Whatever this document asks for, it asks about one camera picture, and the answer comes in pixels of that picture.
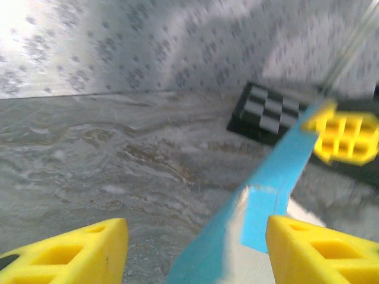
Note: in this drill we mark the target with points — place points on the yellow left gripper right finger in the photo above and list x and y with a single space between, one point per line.
299 254

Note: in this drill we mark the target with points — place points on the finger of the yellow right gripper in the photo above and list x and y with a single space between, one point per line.
343 139

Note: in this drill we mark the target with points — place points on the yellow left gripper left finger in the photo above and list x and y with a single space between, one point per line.
74 254

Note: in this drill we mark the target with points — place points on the blue and white paper box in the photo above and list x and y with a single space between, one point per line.
266 180

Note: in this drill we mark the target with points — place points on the black white checkerboard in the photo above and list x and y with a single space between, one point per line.
260 114

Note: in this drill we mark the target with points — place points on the aluminium frame post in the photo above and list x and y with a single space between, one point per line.
352 38

